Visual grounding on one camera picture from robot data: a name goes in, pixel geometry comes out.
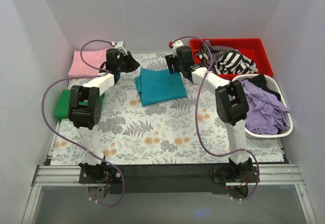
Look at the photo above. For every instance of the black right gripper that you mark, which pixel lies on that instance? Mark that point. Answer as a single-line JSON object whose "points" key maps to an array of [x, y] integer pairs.
{"points": [[172, 64]]}

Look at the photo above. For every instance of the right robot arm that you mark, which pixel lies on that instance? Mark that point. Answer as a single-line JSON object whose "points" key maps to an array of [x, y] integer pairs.
{"points": [[231, 106]]}

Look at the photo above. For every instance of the white perforated laundry basket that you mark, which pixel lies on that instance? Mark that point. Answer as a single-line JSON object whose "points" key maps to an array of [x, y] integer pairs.
{"points": [[272, 85]]}

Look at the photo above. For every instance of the red plastic tray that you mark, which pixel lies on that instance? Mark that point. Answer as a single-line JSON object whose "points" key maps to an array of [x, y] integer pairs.
{"points": [[250, 47]]}

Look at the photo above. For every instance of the floral patterned table mat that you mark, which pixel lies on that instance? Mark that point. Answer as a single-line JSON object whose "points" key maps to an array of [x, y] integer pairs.
{"points": [[163, 133]]}

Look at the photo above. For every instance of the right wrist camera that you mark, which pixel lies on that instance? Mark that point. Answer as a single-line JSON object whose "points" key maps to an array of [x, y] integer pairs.
{"points": [[174, 45]]}

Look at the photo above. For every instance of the aluminium rail frame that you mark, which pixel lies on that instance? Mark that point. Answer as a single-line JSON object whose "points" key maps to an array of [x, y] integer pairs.
{"points": [[267, 174]]}

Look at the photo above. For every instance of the lavender shirt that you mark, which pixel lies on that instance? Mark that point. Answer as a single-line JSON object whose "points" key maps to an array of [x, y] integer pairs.
{"points": [[266, 115]]}

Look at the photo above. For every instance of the black garment in basket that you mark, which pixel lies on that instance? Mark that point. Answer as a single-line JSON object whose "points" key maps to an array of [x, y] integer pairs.
{"points": [[260, 81]]}

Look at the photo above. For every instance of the black white striped shirt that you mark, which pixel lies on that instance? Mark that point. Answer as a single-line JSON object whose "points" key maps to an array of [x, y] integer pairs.
{"points": [[225, 60]]}

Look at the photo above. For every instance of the teal t-shirt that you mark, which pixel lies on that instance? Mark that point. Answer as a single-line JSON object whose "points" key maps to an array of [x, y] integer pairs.
{"points": [[159, 86]]}

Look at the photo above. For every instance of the folded green shirt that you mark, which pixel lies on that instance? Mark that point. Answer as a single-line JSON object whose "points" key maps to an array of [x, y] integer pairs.
{"points": [[62, 104]]}

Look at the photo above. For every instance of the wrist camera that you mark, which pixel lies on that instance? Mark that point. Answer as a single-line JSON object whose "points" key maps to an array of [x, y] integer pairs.
{"points": [[174, 45], [119, 46]]}

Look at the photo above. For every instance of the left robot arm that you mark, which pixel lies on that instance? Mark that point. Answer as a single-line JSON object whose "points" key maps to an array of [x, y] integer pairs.
{"points": [[94, 167]]}

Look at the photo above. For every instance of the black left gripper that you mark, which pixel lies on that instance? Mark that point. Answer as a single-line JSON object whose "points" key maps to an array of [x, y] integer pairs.
{"points": [[127, 61]]}

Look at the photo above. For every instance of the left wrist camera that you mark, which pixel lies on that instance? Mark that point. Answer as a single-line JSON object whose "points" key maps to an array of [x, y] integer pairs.
{"points": [[119, 46]]}

